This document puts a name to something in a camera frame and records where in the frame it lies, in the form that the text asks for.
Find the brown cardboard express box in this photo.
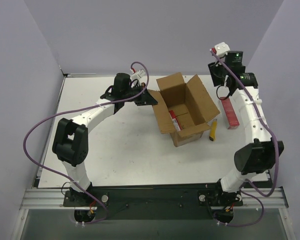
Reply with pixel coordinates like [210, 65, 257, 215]
[149, 72, 220, 147]

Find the yellow utility knife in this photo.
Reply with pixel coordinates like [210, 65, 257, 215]
[209, 119, 218, 142]

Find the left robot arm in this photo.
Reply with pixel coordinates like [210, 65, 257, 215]
[52, 70, 158, 206]

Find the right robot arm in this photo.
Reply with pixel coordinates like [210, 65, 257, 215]
[208, 43, 284, 197]

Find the red white carton in box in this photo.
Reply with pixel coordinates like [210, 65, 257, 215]
[169, 110, 182, 132]

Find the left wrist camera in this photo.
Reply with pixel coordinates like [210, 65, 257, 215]
[130, 69, 146, 81]

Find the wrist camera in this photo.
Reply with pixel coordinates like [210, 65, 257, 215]
[211, 42, 230, 58]
[130, 69, 146, 81]

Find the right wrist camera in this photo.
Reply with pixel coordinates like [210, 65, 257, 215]
[211, 42, 230, 58]

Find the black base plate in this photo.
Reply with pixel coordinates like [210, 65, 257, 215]
[63, 183, 243, 222]

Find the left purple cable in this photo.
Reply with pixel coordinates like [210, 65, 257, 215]
[22, 61, 150, 225]

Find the purple cable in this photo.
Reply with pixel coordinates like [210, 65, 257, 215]
[211, 53, 281, 227]
[22, 61, 150, 225]

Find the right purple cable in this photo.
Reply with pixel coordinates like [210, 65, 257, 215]
[211, 53, 281, 227]

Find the aluminium frame rail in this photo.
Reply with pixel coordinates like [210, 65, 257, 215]
[20, 188, 289, 210]

